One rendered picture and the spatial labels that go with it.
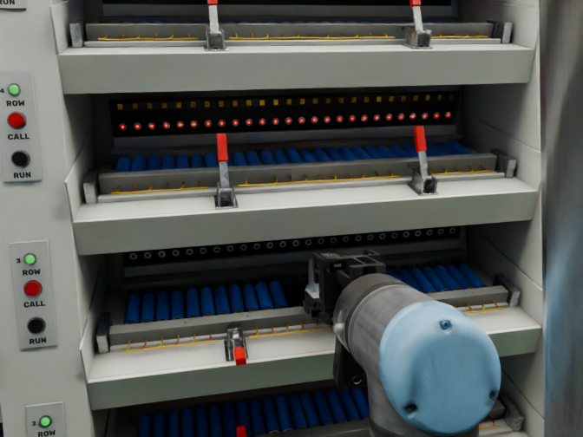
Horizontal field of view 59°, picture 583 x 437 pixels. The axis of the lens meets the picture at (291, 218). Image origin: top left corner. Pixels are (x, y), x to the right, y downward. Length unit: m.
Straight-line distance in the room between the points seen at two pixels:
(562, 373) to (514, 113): 0.65
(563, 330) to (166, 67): 0.55
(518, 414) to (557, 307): 0.72
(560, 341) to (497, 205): 0.58
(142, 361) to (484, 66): 0.59
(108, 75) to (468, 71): 0.46
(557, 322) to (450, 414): 0.25
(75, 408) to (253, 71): 0.46
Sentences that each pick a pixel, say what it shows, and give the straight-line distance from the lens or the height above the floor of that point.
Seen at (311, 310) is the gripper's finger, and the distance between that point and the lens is 0.64.
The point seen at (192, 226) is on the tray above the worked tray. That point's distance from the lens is 0.64.
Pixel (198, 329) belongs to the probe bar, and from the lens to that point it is 0.70.
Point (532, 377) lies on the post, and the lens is 0.86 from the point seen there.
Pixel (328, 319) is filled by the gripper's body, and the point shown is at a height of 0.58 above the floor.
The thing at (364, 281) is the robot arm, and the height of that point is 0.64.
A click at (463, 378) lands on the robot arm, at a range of 0.42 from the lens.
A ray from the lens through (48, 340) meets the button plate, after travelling 0.68.
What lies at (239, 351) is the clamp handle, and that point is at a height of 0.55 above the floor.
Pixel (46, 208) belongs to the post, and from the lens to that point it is 0.65.
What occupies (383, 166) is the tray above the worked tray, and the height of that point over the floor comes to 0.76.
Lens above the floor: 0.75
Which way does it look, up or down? 4 degrees down
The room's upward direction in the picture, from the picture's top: 3 degrees counter-clockwise
